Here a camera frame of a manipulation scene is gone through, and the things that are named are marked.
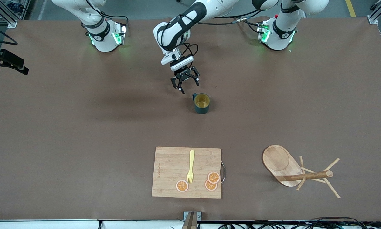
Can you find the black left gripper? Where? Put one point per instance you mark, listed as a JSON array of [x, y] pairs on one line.
[[184, 75]]

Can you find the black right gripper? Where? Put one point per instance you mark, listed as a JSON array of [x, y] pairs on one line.
[[6, 58]]

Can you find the teal mug yellow inside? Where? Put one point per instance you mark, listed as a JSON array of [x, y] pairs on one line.
[[202, 106]]

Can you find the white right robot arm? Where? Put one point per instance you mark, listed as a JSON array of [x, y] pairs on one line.
[[103, 38]]

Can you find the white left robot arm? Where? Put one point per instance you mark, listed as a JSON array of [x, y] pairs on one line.
[[177, 31]]

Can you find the wooden mug tree rack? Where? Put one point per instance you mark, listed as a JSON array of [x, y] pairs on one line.
[[279, 162]]

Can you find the yellow plastic fork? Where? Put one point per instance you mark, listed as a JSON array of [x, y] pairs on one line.
[[192, 159]]

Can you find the orange slice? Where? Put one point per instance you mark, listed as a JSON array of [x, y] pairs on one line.
[[209, 187], [213, 177], [182, 186]]

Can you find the aluminium frame post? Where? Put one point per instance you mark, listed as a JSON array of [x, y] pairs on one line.
[[6, 17], [377, 14]]

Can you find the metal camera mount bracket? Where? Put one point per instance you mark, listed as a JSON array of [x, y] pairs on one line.
[[192, 219]]

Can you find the white table edge rail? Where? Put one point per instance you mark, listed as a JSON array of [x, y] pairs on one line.
[[50, 225]]

